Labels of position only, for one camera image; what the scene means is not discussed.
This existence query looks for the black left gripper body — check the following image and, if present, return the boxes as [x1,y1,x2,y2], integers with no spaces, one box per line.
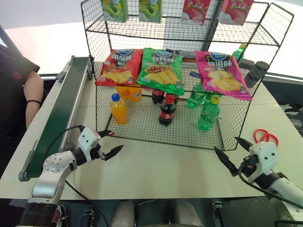
[91,142,107,162]

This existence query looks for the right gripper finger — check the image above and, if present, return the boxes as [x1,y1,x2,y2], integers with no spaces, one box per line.
[234,136,254,152]
[214,146,239,177]

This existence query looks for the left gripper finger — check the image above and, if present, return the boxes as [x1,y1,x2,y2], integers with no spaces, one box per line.
[104,144,125,162]
[97,130,116,138]

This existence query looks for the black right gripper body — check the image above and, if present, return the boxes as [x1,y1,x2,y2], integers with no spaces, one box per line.
[237,154,258,177]

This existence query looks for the green conveyor belt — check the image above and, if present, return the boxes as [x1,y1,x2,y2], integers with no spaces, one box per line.
[18,55,95,182]

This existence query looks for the orange soda bottle blue cap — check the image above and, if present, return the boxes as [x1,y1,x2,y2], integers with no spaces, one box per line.
[109,93,129,125]

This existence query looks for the green soda bottle yellow cap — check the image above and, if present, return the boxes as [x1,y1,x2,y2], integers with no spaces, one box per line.
[197,96,221,132]

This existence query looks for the black shoe white print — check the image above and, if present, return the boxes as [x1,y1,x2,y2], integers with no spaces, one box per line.
[279,103,303,117]

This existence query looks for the white rounded robot leg shell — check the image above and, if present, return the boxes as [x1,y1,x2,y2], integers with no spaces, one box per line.
[111,201,136,227]
[169,200,204,227]

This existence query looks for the cola bottle red cap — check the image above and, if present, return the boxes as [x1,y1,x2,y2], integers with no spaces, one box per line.
[158,93,177,127]

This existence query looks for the red chips bag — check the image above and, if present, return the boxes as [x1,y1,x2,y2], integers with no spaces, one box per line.
[94,49,144,87]

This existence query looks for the black cylinder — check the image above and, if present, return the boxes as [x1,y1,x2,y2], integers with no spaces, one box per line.
[243,61,270,89]

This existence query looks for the pink chips bag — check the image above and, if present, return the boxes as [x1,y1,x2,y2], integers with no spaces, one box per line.
[194,50,253,101]

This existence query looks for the green chips bag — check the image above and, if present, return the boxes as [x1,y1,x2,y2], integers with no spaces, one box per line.
[136,47,185,96]

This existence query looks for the person in black shirt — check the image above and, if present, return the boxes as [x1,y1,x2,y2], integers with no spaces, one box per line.
[0,23,41,177]

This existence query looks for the green apple juice carton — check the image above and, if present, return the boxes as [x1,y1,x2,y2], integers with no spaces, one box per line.
[100,0,129,23]
[138,0,163,24]

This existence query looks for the red strawberry juice carton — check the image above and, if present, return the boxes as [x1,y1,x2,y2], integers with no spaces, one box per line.
[180,0,212,26]
[217,0,254,26]

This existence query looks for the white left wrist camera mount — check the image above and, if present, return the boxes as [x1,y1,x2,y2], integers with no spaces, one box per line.
[77,127,102,164]

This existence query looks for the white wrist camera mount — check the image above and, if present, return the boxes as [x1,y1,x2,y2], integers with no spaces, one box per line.
[77,127,102,164]
[248,141,278,184]

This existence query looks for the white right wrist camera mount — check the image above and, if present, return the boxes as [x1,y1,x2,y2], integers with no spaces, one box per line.
[248,141,278,184]

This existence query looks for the red handled scissors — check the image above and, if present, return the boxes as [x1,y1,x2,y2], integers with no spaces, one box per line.
[253,129,280,147]

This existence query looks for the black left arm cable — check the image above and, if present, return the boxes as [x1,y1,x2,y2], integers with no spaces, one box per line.
[45,125,111,227]

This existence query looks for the black wire rack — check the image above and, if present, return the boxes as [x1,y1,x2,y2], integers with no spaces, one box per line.
[80,0,294,152]

